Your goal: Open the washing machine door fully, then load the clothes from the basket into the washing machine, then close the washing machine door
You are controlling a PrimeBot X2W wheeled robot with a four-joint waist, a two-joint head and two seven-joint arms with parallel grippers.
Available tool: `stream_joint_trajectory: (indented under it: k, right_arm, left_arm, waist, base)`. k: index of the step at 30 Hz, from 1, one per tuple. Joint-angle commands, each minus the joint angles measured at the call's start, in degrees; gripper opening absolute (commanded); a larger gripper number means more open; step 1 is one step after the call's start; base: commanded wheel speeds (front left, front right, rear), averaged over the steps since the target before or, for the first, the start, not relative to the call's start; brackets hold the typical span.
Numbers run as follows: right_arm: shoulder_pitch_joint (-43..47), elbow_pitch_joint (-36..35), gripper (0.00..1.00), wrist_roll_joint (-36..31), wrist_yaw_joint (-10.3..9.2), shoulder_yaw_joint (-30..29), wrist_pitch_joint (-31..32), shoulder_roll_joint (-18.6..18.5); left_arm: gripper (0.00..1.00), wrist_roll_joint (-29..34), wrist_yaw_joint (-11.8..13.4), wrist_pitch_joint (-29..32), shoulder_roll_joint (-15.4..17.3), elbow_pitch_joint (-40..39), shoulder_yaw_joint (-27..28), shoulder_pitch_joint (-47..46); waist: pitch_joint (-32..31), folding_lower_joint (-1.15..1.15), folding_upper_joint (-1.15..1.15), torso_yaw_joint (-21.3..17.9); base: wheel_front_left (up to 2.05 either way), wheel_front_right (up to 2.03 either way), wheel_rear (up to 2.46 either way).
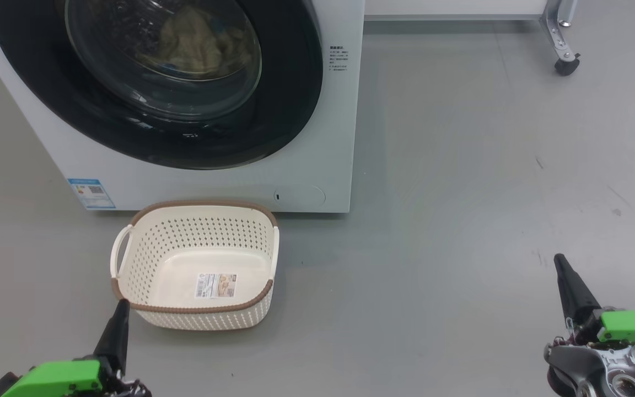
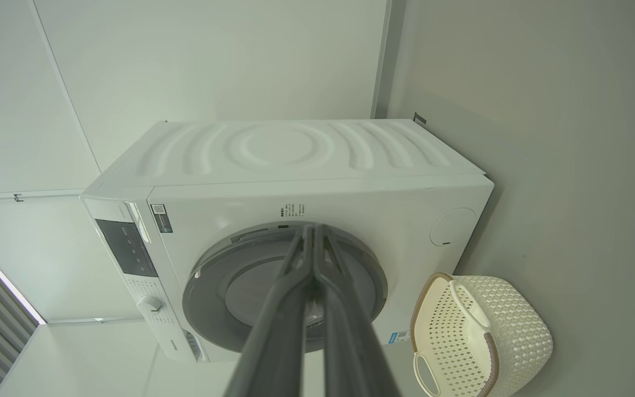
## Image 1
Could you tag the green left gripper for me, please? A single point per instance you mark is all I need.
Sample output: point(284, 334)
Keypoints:
point(53, 377)

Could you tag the black round glass washer door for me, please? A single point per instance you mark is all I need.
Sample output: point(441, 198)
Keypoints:
point(284, 110)

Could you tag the pale yellow garment blue cuffs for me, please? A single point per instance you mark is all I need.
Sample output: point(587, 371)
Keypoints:
point(196, 38)

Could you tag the printed basket product sticker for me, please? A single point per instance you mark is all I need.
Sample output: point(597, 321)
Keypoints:
point(216, 285)

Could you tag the cream perforated laundry basket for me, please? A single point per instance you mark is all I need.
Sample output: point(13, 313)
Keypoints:
point(185, 242)

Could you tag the white front-load washing machine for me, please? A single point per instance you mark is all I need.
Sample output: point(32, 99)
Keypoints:
point(213, 187)

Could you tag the blue energy label sticker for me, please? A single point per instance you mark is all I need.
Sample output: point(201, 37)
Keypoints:
point(91, 194)

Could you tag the round filter cover flap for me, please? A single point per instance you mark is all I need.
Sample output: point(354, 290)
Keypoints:
point(301, 197)

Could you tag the black caster wheel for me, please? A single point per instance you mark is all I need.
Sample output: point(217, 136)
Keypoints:
point(567, 66)

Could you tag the white rolling partition panel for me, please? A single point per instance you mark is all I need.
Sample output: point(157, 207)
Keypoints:
point(450, 6)

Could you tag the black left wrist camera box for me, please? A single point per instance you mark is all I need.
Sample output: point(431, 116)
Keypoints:
point(0, 389)

